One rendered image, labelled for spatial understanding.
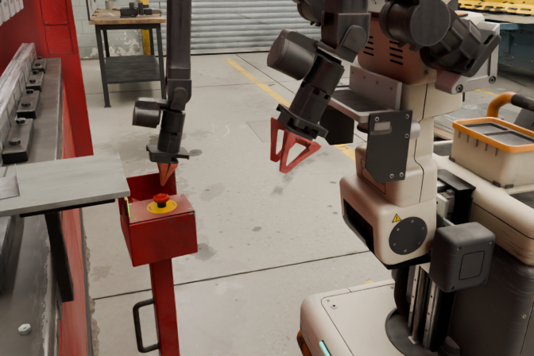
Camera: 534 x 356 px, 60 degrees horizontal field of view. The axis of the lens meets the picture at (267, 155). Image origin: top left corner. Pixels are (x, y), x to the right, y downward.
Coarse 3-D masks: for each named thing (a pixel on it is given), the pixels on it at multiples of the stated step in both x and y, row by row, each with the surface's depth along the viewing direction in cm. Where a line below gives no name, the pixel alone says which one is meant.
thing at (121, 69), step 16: (96, 0) 606; (96, 16) 507; (112, 16) 507; (128, 16) 490; (144, 16) 507; (160, 16) 505; (96, 32) 466; (160, 32) 484; (160, 48) 489; (112, 64) 577; (128, 64) 577; (144, 64) 577; (160, 64) 495; (112, 80) 489; (128, 80) 492; (144, 80) 496; (160, 80) 501
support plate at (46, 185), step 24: (0, 168) 79; (24, 168) 79; (48, 168) 79; (72, 168) 79; (96, 168) 79; (120, 168) 79; (24, 192) 70; (48, 192) 70; (72, 192) 70; (96, 192) 70; (120, 192) 70; (0, 216) 65
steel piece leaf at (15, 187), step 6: (0, 180) 74; (6, 180) 74; (12, 180) 74; (18, 180) 73; (0, 186) 72; (6, 186) 72; (12, 186) 72; (18, 186) 68; (0, 192) 70; (6, 192) 70; (12, 192) 70; (18, 192) 70; (0, 198) 68; (6, 198) 68
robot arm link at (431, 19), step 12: (396, 0) 80; (420, 0) 74; (432, 0) 74; (384, 12) 82; (408, 12) 75; (420, 12) 74; (432, 12) 75; (444, 12) 76; (384, 24) 82; (408, 24) 75; (420, 24) 75; (432, 24) 76; (444, 24) 76; (408, 36) 76; (420, 36) 76; (432, 36) 76; (444, 36) 77
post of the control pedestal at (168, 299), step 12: (156, 264) 120; (168, 264) 122; (156, 276) 121; (168, 276) 123; (156, 288) 123; (168, 288) 124; (156, 300) 124; (168, 300) 126; (156, 312) 126; (168, 312) 127; (156, 324) 131; (168, 324) 128; (168, 336) 130; (168, 348) 131
